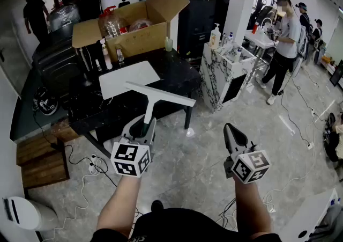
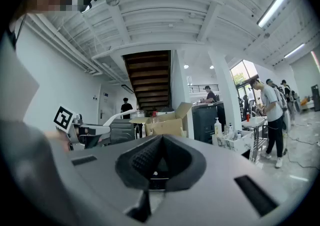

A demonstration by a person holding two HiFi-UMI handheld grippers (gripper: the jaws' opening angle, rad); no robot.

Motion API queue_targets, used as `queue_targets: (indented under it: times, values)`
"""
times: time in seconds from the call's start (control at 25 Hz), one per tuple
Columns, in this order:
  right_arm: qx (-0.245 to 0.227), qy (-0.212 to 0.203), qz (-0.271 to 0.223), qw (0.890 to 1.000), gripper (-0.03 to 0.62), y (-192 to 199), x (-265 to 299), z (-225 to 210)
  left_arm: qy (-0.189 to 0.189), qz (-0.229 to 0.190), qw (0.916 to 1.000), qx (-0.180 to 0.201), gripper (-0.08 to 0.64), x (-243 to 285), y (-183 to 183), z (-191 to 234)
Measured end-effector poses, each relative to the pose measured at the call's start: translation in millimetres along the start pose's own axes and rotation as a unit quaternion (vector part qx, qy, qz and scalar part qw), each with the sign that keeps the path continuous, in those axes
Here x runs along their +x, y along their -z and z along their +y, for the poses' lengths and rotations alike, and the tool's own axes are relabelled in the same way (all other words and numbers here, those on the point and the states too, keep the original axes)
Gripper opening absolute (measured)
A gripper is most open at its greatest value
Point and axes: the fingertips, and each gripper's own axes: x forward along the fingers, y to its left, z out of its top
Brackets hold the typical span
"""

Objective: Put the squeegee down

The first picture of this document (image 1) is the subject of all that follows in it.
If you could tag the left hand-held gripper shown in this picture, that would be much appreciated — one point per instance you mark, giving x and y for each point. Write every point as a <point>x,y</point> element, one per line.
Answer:
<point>128,159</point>

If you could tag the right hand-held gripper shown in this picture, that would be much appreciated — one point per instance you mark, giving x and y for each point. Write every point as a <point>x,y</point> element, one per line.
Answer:
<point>250,167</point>

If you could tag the white squeegee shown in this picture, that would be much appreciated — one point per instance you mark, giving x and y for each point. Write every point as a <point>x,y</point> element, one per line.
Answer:
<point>160,94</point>

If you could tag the person's right forearm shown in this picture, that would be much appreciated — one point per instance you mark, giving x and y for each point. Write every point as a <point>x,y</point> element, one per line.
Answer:
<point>250,208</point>

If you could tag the person's left forearm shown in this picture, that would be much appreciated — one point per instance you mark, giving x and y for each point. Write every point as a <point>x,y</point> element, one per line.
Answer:
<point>120,203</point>

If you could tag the white sink basin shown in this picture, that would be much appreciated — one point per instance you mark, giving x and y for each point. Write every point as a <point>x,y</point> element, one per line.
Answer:
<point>126,80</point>

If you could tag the white power strip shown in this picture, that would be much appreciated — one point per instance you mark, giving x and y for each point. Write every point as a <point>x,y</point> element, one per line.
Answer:
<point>93,165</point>

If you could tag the white marble cabinet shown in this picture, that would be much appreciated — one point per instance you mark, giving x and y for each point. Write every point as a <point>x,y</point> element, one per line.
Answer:
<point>217,80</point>

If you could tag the black marble table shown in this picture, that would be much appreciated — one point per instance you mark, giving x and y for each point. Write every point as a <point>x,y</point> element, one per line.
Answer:
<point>174,74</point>

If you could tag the person's black shoe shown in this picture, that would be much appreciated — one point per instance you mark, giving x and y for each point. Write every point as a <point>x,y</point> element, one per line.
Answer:
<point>156,205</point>

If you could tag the small clear glass bottle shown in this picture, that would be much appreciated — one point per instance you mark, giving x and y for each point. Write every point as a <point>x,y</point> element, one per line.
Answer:
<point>120,57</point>

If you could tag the tiny clear spray bottle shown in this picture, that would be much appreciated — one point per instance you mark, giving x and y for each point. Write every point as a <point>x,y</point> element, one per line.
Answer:
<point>98,66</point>

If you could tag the pink lotion pump bottle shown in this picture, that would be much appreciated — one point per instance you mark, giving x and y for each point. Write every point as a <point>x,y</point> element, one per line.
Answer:
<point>107,57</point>

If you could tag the small blue cap bottle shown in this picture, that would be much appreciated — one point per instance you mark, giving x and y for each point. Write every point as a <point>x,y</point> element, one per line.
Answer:
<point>230,38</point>
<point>238,55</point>

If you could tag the black rectangular box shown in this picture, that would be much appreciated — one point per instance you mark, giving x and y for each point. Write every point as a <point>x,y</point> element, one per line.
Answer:
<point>93,55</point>

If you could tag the green translucent cup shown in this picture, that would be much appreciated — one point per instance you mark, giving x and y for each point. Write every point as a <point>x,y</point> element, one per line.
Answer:
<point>168,45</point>

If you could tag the open cardboard box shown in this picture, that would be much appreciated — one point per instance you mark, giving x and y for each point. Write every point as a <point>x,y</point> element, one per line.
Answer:
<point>139,39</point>

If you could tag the black sneaker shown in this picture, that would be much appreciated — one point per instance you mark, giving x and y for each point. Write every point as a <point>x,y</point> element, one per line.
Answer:
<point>47,102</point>

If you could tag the person's black shirt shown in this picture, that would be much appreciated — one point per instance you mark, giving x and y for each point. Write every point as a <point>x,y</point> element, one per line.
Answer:
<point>187,227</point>

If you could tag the white soap pump bottle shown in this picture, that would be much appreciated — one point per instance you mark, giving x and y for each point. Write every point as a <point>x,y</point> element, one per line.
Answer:
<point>214,38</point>

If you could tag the wooden steps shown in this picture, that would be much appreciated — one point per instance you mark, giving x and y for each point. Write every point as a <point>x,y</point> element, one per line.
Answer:
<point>40,160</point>

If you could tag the white sink stand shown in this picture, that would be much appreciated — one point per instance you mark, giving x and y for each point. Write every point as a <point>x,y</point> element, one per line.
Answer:
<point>261,38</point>

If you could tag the crumpled clear plastic jug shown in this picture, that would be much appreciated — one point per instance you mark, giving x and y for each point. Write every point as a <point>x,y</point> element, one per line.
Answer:
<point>139,25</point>

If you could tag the white side table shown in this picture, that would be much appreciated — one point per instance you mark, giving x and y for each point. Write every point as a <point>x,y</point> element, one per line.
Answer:
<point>308,219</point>

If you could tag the clear jug with red cap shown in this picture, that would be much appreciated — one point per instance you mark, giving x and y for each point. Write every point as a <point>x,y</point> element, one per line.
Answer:
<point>111,25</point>

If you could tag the red bottle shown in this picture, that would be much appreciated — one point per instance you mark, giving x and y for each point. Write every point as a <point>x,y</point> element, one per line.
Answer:
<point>255,28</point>

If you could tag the tall black cabinet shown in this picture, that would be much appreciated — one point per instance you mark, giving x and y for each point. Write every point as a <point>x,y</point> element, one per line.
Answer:
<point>195,23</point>

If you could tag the black monitor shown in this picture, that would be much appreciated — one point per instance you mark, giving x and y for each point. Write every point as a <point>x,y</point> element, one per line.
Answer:
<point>337,74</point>

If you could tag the curved white faucet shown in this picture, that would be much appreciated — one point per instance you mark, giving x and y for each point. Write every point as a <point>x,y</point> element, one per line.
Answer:
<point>265,21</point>

